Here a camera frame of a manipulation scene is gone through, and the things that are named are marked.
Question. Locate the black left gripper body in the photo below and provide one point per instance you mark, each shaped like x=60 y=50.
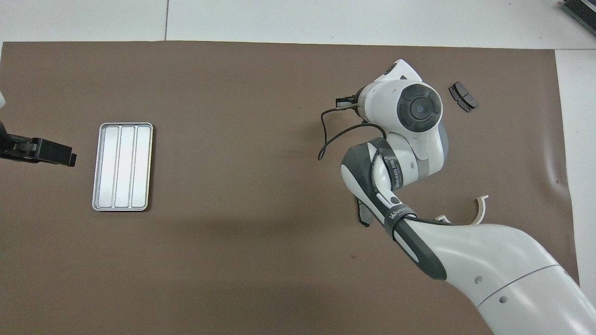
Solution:
x=14 y=146

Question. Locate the brown paper table mat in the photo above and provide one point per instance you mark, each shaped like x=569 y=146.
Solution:
x=233 y=139

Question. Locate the dark ribbed metal device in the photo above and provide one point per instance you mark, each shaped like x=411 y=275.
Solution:
x=579 y=10

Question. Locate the dark grey brake pad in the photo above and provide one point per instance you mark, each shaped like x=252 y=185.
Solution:
x=363 y=215
x=463 y=96

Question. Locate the silver metal tray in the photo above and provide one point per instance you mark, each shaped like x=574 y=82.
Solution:
x=122 y=167

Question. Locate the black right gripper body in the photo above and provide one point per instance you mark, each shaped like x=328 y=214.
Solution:
x=347 y=103

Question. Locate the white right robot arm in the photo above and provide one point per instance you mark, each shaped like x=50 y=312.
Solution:
x=489 y=260

